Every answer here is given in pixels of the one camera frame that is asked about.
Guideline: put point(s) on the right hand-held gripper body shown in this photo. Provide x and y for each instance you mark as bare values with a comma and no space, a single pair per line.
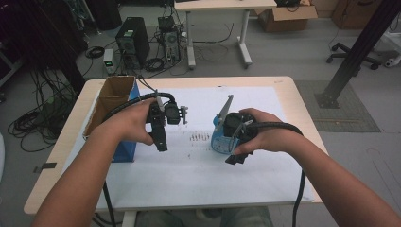
236,124

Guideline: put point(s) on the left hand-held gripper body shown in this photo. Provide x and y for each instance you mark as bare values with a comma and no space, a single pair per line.
171,113

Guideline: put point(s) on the blue round container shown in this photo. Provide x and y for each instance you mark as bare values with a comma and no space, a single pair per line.
220,143

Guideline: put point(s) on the blue-sided cardboard box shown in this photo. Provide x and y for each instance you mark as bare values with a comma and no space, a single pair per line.
113,91

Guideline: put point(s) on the person's right hand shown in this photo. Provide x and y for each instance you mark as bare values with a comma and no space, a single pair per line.
271,135

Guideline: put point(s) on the person's left hand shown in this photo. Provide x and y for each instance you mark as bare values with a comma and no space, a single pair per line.
126,126

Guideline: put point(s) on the white table mat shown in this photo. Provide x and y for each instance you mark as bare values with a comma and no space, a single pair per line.
195,176

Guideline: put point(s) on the person's jeans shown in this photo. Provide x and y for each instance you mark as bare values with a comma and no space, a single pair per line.
246,219

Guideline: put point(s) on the open-sided computer tower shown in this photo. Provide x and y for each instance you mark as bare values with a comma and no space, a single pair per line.
170,41

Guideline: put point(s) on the small white power unit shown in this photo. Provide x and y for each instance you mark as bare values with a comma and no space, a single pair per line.
108,61

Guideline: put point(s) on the black computer tower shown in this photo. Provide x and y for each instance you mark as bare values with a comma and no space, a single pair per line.
135,38

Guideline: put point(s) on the grey floor mat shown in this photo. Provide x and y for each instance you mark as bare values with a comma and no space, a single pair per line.
346,119

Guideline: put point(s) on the open brown cardboard box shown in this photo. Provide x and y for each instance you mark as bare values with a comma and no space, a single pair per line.
283,20

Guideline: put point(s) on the black tape strip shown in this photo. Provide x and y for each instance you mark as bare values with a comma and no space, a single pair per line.
47,165

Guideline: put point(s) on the white-legged table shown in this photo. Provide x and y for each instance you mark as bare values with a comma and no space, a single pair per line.
220,4

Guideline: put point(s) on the black office chair base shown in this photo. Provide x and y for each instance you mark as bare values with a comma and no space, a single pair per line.
350,56

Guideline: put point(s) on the black metal stand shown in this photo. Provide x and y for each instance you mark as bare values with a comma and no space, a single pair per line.
356,53

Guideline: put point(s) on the black curtain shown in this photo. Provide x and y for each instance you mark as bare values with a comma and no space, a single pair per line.
41,38

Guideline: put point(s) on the closed brown cardboard box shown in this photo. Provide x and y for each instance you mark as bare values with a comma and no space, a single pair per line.
353,14

